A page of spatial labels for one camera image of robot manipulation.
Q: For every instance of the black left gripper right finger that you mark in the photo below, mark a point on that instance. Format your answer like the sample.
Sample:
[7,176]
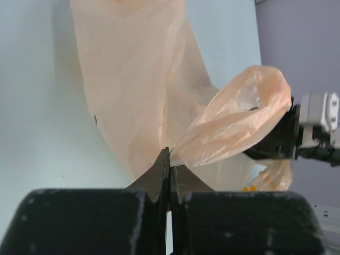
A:
[205,221]

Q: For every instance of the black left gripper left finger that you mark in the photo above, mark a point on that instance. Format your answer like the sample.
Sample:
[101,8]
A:
[94,221]

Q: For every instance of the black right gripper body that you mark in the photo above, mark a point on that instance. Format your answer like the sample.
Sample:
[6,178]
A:
[284,141]

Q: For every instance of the banana print plastic bag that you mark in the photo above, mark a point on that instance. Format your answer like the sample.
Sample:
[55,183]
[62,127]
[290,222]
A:
[147,88]

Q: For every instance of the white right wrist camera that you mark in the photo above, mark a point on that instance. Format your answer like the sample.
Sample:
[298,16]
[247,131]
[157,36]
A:
[319,110]

